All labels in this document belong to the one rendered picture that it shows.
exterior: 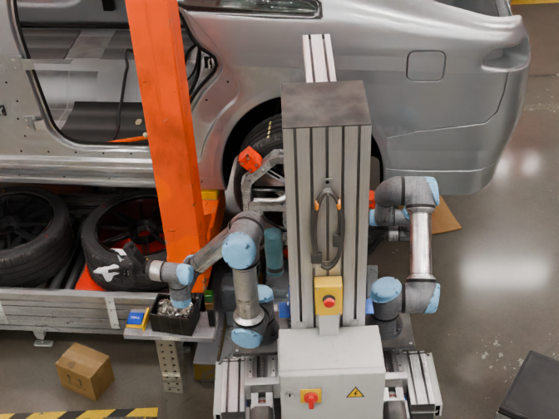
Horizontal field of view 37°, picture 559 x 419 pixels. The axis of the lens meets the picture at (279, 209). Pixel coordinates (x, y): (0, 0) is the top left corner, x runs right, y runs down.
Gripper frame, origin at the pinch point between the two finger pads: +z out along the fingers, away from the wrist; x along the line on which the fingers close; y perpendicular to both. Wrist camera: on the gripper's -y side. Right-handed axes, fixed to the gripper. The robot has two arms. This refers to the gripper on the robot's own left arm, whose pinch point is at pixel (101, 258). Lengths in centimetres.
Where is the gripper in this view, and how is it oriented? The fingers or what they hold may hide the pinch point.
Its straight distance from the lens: 317.4
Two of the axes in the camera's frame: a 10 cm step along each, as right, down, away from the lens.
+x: 2.3, -5.0, 8.3
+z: -9.7, -1.1, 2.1
